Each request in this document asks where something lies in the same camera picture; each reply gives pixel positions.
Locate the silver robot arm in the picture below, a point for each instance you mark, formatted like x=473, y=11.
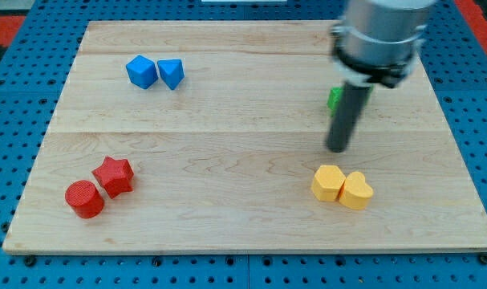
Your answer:
x=376, y=41

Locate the yellow hexagon block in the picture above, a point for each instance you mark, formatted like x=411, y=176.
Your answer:
x=327, y=182

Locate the wooden board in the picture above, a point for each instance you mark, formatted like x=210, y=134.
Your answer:
x=224, y=163

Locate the blue triangular block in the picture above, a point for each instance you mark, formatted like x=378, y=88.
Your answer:
x=171, y=72

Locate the green block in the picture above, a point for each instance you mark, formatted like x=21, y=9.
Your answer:
x=334, y=98

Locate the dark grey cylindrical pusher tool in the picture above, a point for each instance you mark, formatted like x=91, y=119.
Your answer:
x=346, y=117

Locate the yellow heart block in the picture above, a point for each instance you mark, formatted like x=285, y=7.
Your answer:
x=356, y=193

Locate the blue cube block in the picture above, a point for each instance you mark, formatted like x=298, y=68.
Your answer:
x=142, y=72

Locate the red star block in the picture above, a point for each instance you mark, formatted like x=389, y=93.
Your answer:
x=114, y=176

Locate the red cylinder block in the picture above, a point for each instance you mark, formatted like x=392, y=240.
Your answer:
x=84, y=198

